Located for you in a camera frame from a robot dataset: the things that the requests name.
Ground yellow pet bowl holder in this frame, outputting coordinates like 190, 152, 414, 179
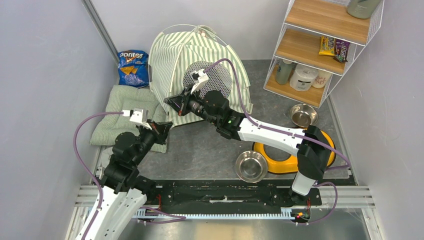
252, 130, 336, 175

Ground green bottle shelf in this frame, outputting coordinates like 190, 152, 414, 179
346, 0, 382, 20
275, 59, 293, 85

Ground white wire wooden shelf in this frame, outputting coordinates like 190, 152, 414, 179
263, 0, 385, 108

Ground yellow candy bag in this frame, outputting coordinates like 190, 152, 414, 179
318, 35, 335, 57

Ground dark purple candy bag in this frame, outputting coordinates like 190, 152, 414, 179
333, 38, 351, 63

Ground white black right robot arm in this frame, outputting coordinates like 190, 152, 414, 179
164, 90, 331, 205

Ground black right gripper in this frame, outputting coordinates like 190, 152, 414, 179
165, 83, 220, 125

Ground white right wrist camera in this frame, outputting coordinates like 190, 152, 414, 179
190, 69, 209, 94

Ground steel bowl near shelf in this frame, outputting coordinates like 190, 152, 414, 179
288, 103, 319, 128

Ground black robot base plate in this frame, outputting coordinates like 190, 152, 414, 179
146, 179, 322, 207

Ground thin white tent pole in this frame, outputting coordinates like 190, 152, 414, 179
150, 23, 228, 53

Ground green bottle top shelf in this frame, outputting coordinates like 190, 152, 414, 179
346, 0, 382, 20

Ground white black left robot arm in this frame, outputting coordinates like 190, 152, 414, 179
76, 119, 173, 240

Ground green striped pet tent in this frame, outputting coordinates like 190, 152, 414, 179
148, 24, 253, 127

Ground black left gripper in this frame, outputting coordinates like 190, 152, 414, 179
131, 118, 173, 166

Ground aluminium rail frame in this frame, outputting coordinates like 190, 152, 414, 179
66, 182, 384, 240

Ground green bottle lower shelf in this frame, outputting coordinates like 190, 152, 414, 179
275, 59, 293, 85

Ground blue Doritos chip bag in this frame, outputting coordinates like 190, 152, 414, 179
117, 49, 150, 88

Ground steel bowl front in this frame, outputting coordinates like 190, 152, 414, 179
235, 150, 268, 183

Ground green checked pet cushion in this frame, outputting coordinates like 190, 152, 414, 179
89, 85, 167, 146

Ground cream printed cup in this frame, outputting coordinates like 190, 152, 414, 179
312, 70, 333, 89

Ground white toilet paper roll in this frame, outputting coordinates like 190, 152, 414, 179
289, 64, 319, 92

